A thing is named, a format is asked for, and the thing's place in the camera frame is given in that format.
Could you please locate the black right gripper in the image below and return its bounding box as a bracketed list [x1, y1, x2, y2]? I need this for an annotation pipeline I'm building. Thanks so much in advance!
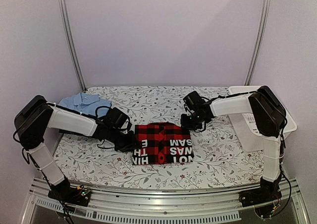
[181, 112, 207, 131]

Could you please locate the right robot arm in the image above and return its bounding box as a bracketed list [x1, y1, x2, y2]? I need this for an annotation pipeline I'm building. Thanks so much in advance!
[180, 85, 288, 202]

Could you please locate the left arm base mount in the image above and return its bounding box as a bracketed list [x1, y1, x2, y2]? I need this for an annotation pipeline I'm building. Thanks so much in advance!
[48, 183, 91, 207]

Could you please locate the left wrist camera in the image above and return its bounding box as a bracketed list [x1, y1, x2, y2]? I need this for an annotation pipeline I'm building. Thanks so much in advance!
[125, 118, 132, 132]

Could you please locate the aluminium front rail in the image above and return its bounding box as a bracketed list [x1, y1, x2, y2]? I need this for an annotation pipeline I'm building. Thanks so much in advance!
[19, 178, 314, 224]

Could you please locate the aluminium frame post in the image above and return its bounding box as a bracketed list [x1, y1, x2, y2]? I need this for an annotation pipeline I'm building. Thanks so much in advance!
[244, 0, 271, 86]
[58, 0, 87, 91]

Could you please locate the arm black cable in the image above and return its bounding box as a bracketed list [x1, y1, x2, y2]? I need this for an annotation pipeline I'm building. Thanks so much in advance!
[94, 106, 112, 120]
[254, 176, 293, 221]

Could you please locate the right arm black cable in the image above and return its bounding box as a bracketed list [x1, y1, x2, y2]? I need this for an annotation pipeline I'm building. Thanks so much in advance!
[254, 176, 293, 221]

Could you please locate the white plastic basket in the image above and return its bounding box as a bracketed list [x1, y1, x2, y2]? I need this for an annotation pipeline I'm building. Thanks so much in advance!
[228, 85, 297, 152]

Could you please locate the left aluminium frame post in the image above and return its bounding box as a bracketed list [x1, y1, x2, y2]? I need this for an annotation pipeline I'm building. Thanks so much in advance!
[58, 0, 87, 91]

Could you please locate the right aluminium frame post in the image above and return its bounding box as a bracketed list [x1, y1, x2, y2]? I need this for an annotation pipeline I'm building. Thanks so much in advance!
[244, 0, 271, 86]

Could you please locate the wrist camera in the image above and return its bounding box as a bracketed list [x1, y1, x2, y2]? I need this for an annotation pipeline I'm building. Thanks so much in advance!
[125, 118, 132, 132]
[184, 101, 192, 114]

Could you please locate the red black plaid shirt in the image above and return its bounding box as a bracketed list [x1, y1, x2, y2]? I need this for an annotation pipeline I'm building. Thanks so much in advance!
[132, 122, 194, 166]

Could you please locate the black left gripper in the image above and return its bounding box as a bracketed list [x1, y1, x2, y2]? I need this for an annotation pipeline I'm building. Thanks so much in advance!
[107, 127, 141, 153]

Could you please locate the floral patterned table mat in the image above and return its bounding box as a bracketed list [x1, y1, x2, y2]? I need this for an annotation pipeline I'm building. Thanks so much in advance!
[53, 86, 279, 190]

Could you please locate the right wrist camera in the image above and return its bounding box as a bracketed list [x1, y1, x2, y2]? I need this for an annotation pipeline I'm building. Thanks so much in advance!
[184, 101, 192, 114]

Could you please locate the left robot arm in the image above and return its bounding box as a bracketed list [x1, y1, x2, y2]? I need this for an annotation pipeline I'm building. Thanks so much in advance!
[12, 95, 138, 201]

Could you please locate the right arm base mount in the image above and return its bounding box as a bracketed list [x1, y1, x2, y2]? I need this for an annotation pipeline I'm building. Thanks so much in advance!
[238, 185, 282, 207]

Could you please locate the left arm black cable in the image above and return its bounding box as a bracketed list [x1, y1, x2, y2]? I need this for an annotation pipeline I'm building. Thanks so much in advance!
[94, 106, 112, 120]

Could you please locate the light blue shirt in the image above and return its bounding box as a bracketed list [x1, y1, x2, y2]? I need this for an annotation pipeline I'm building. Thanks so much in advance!
[58, 92, 112, 117]

